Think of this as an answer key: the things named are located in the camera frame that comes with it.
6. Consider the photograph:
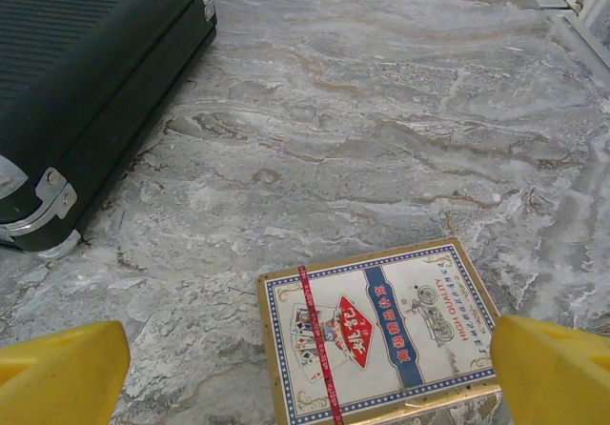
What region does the playing card box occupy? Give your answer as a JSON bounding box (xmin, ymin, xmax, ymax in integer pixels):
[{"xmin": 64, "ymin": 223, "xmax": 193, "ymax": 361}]
[{"xmin": 255, "ymin": 237, "xmax": 504, "ymax": 425}]

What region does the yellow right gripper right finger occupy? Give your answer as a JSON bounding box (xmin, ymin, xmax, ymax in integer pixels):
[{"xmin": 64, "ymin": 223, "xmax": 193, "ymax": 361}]
[{"xmin": 490, "ymin": 314, "xmax": 610, "ymax": 425}]

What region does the black ribbed carry case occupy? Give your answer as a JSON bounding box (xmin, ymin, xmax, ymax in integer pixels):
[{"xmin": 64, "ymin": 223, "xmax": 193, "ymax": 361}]
[{"xmin": 0, "ymin": 0, "xmax": 219, "ymax": 260}]

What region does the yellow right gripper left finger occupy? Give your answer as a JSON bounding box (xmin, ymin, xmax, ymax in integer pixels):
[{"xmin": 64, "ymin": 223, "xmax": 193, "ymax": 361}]
[{"xmin": 0, "ymin": 319, "xmax": 131, "ymax": 425}]

